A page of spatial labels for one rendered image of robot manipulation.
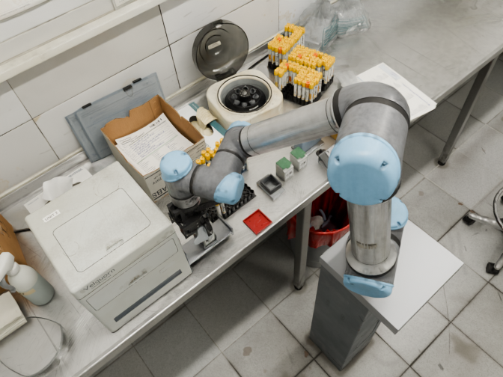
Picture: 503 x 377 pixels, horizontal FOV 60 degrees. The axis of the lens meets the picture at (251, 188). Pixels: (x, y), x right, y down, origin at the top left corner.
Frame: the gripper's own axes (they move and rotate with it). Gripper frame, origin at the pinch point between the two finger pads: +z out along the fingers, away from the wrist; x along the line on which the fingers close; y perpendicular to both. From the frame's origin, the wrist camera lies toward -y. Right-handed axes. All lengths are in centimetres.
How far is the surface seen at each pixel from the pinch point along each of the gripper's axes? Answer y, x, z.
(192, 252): 5.8, 0.8, 5.0
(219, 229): -5.1, -0.1, 5.0
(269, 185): -28.7, -3.8, 7.6
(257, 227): -15.6, 5.6, 8.8
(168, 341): 27, -17, 96
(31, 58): 12, -56, -37
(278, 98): -52, -25, -2
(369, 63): -101, -23, 9
